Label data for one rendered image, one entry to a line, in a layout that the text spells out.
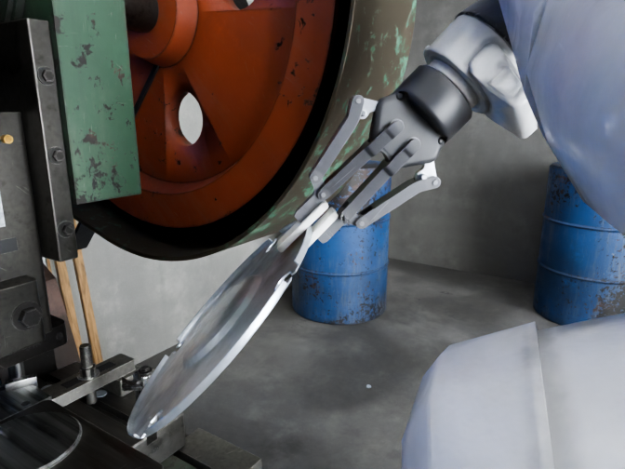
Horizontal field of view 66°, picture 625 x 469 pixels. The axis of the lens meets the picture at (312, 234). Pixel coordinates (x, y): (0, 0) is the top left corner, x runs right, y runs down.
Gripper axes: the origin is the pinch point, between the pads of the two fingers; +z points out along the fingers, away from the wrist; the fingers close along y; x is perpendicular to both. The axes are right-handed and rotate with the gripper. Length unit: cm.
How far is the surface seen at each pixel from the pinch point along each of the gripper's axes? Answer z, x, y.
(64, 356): 59, -41, 8
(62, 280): 91, -117, 26
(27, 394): 46.9, -12.8, 9.2
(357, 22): -20.2, -9.7, 11.1
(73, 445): 38.5, -0.8, 1.3
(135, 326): 114, -162, -8
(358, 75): -16.7, -12.8, 6.6
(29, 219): 24.1, -9.3, 23.6
